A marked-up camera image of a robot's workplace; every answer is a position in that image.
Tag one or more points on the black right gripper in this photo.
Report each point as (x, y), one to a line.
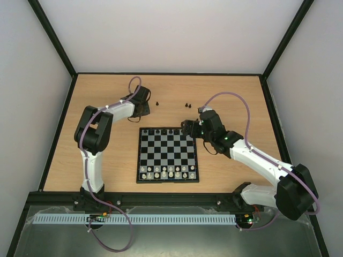
(193, 128)

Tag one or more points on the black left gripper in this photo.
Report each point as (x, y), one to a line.
(147, 110)

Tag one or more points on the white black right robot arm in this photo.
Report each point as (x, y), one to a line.
(292, 189)

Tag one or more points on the black enclosure frame post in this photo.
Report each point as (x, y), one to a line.
(291, 30)
(50, 32)

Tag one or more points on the black and white chessboard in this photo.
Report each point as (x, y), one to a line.
(170, 150)

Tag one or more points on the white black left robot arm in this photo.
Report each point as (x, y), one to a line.
(92, 136)

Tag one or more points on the black enclosure frame post left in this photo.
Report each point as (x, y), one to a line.
(50, 32)

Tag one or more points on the black aluminium rail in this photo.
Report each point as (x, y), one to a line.
(230, 202)

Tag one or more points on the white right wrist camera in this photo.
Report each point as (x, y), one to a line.
(204, 109)

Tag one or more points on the white cable duct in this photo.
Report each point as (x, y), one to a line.
(136, 219)

